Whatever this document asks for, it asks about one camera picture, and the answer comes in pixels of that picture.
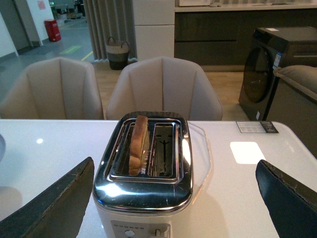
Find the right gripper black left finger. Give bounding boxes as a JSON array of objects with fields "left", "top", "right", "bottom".
[{"left": 0, "top": 157, "right": 95, "bottom": 238}]

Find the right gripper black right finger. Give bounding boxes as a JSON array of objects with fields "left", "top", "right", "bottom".
[{"left": 256, "top": 160, "right": 317, "bottom": 238}]

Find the light blue round plate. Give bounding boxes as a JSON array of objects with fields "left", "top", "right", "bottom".
[{"left": 0, "top": 134, "right": 6, "bottom": 162}]

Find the slice of bread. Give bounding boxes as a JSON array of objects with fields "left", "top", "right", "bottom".
[{"left": 129, "top": 115, "right": 150, "bottom": 176}]

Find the info card on table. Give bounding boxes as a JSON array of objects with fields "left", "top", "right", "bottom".
[{"left": 236, "top": 121, "right": 279, "bottom": 133}]

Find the white and chrome toaster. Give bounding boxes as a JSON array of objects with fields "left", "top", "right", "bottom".
[{"left": 93, "top": 112, "right": 194, "bottom": 238}]

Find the clear hexagonal mat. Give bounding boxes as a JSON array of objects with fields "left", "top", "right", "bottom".
[{"left": 189, "top": 122, "right": 212, "bottom": 194}]

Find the beige left chair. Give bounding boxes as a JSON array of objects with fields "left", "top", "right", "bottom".
[{"left": 0, "top": 58, "right": 104, "bottom": 120}]

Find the beige chair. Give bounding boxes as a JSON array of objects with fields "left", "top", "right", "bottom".
[
  {"left": 106, "top": 57, "right": 223, "bottom": 121},
  {"left": 0, "top": 58, "right": 104, "bottom": 120}
]

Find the grey sofa armrest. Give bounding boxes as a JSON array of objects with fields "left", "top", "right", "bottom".
[{"left": 268, "top": 65, "right": 317, "bottom": 159}]

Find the dark washing machine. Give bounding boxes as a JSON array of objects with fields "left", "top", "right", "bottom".
[{"left": 239, "top": 26, "right": 317, "bottom": 120}]

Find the beige right chair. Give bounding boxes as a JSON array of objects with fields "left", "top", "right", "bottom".
[{"left": 106, "top": 57, "right": 223, "bottom": 121}]

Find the woven laundry basket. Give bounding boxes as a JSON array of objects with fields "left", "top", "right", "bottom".
[{"left": 106, "top": 37, "right": 130, "bottom": 70}]

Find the red fire extinguisher box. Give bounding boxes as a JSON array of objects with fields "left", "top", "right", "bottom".
[{"left": 44, "top": 19, "right": 61, "bottom": 42}]

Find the dark kitchen counter cabinet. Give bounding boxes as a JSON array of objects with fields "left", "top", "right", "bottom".
[{"left": 174, "top": 8, "right": 317, "bottom": 65}]

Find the grey curtain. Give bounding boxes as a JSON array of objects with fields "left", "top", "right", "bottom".
[{"left": 83, "top": 0, "right": 137, "bottom": 60}]

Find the white cabinet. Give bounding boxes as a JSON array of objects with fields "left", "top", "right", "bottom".
[{"left": 132, "top": 0, "right": 175, "bottom": 61}]

